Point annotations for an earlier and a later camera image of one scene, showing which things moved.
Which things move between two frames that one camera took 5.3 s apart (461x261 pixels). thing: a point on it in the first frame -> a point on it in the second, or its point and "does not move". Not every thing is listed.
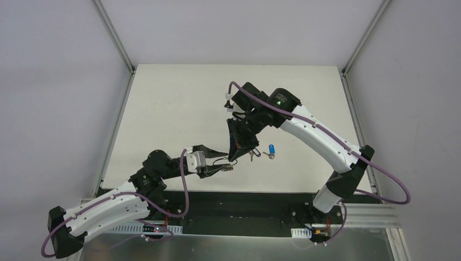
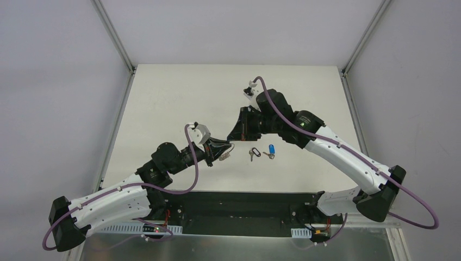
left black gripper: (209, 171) -> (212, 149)
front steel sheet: (356, 244) does not move
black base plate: (263, 213) does not move
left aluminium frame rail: (131, 68) does not move
